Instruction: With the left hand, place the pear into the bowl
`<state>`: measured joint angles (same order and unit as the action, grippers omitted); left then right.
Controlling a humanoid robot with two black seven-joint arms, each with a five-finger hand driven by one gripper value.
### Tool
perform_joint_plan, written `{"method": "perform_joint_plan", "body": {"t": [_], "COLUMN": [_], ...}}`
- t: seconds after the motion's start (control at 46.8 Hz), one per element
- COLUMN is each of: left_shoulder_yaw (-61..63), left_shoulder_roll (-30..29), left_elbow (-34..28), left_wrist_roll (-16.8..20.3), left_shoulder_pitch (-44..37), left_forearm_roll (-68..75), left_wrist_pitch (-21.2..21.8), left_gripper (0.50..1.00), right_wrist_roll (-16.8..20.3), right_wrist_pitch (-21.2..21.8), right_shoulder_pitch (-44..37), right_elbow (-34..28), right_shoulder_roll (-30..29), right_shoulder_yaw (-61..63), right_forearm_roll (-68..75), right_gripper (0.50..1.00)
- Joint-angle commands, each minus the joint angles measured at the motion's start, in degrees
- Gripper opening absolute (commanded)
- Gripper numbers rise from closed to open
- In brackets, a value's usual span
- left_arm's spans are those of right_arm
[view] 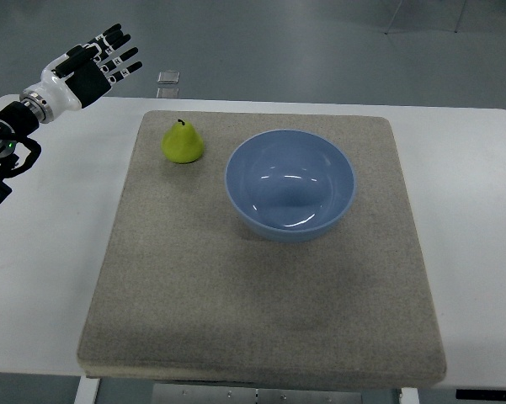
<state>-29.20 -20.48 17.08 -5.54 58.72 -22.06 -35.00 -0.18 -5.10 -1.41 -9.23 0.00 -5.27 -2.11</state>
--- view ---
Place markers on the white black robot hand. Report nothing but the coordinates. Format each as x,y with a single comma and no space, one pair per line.
82,75

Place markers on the green pear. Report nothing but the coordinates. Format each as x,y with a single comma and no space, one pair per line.
182,143

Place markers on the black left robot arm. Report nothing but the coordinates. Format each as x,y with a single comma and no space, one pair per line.
18,152

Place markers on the blue ceramic bowl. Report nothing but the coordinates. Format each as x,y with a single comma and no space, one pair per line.
290,185

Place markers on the lower metal floor plate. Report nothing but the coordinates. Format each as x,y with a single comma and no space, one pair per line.
167,93

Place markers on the metal floor plate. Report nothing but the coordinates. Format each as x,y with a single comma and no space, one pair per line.
167,93
168,77

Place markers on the upper metal floor plate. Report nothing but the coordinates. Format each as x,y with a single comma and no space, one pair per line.
168,77

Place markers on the beige felt mat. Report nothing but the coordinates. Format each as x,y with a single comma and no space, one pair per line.
188,293

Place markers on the metal chair legs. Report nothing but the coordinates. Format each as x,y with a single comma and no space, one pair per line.
408,16

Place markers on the white table frame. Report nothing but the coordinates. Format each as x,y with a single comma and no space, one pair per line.
88,391

